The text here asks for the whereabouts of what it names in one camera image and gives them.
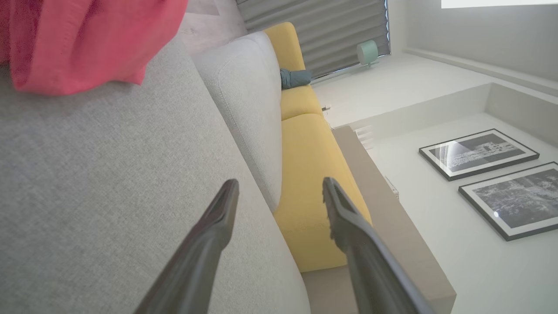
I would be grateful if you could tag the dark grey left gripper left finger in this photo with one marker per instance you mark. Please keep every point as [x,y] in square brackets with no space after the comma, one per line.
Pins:
[205,257]

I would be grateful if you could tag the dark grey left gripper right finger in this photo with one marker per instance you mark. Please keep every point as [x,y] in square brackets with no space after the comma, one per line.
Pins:
[366,257]

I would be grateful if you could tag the red basketball jersey number 23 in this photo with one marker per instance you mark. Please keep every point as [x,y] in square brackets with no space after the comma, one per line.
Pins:
[78,43]

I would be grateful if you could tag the yellow sofa back cushion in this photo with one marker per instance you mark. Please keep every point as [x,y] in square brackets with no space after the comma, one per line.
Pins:
[301,102]
[309,174]

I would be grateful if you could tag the black framed monochrome picture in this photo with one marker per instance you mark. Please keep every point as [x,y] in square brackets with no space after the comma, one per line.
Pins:
[477,152]
[514,200]

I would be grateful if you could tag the teal throw pillow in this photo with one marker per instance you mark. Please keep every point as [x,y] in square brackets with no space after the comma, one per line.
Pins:
[295,78]

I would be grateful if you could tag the mint green round lamp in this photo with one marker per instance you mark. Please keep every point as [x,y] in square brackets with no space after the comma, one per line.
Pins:
[367,52]

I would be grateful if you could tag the yellow sofa armrest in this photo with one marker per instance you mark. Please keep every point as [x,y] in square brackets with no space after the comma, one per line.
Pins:
[285,46]

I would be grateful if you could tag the grey pleated curtain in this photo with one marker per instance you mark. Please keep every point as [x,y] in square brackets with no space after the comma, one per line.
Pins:
[314,30]

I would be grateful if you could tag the bright white ceiling light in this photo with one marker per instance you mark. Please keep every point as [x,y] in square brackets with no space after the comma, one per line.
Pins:
[497,3]

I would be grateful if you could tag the white wall socket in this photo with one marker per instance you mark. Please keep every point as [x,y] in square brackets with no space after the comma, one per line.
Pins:
[392,187]

